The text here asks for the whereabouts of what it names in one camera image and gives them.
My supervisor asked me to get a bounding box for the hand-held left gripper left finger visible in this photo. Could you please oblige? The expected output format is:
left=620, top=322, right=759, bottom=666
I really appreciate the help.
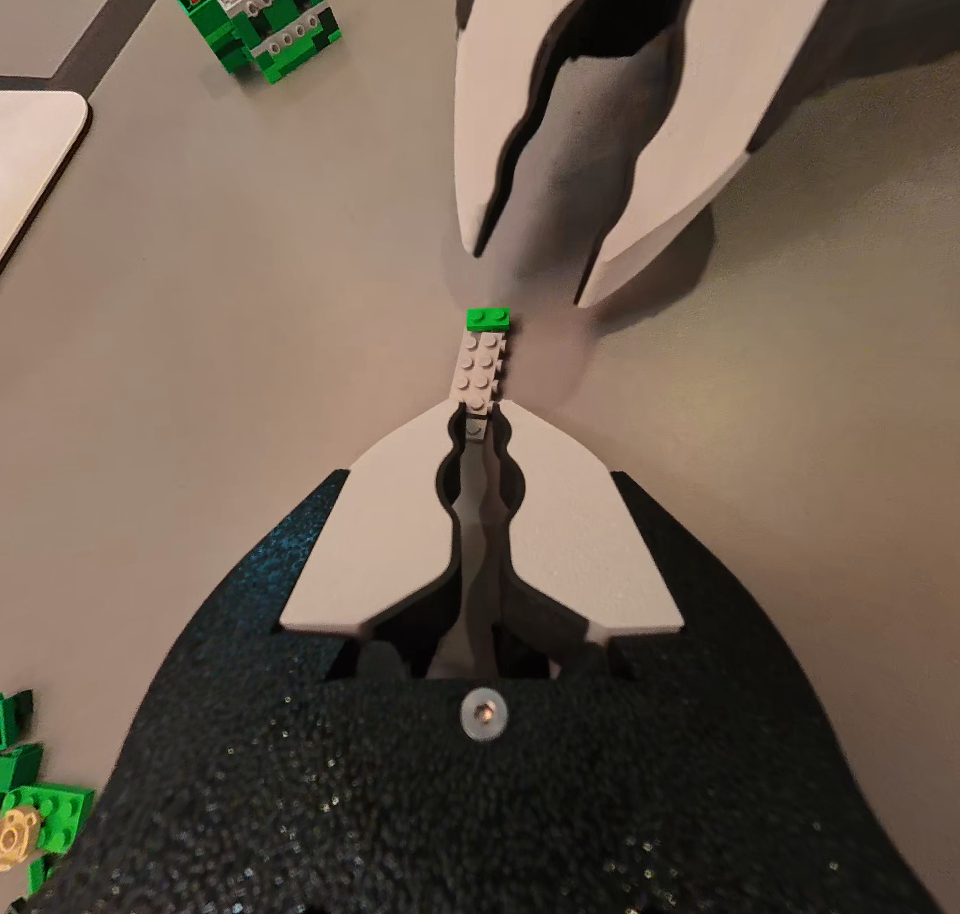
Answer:
left=279, top=401, right=466, bottom=639

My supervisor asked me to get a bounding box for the tan round toy plate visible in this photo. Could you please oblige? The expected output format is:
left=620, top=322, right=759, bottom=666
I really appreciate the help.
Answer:
left=0, top=807, right=41, bottom=872

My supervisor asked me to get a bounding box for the grey studded beam brick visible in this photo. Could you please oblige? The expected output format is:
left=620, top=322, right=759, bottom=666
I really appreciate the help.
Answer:
left=447, top=329, right=511, bottom=446

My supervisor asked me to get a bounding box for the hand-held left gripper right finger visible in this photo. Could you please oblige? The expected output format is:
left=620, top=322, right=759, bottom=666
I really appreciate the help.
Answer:
left=491, top=400, right=686, bottom=645

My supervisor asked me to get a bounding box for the green brick assembly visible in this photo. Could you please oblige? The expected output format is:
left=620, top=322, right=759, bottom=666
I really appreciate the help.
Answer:
left=170, top=0, right=343, bottom=86

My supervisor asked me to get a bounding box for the grey desk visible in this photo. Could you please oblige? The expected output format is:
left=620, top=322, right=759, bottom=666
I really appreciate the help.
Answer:
left=0, top=0, right=960, bottom=914

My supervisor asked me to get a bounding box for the white book stand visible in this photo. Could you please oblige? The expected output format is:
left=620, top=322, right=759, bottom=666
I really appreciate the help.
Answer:
left=0, top=91, right=92, bottom=271

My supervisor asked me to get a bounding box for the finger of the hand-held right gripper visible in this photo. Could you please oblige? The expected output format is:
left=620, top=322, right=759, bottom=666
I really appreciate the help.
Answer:
left=573, top=0, right=858, bottom=309
left=453, top=0, right=603, bottom=258

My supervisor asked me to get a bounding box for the pile of green toy bricks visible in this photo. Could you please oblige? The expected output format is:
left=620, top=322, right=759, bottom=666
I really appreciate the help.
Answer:
left=0, top=689, right=97, bottom=901

